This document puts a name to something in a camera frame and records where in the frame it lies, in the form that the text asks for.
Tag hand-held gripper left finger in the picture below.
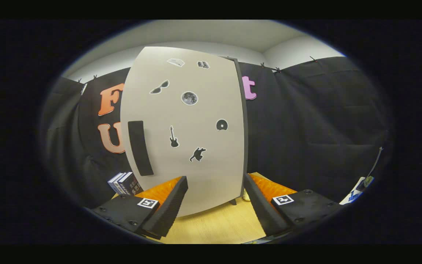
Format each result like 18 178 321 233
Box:
91 176 189 238

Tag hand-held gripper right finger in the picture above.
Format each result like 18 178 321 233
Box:
243 173 344 237

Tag beige cabinet door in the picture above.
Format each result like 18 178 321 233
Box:
120 47 248 217

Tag black door handle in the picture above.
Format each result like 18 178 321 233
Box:
128 120 154 176

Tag grey cabinet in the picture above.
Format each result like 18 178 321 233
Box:
219 55 250 206

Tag black backdrop cloth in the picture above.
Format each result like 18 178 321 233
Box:
41 55 393 209

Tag white side table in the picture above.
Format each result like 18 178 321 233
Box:
339 176 374 205

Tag black desk stand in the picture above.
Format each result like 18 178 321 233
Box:
365 147 384 184

